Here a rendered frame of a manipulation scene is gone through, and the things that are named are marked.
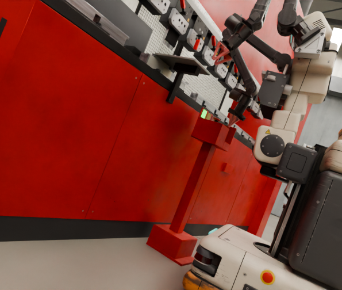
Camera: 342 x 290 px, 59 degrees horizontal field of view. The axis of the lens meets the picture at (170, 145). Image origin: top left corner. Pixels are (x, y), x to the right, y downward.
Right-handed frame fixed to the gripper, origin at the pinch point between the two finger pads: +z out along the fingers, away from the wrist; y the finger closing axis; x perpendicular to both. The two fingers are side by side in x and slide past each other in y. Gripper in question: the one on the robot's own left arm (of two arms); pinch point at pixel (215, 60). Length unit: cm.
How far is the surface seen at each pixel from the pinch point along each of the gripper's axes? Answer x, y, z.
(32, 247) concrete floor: 19, 33, 102
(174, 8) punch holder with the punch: -43.1, -9.7, -6.7
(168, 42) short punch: -37.4, -19.7, 7.4
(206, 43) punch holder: -36, -49, -12
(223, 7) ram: -46, -50, -36
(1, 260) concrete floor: 22, 50, 101
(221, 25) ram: -41, -55, -28
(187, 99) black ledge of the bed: -9.7, -31.8, 21.1
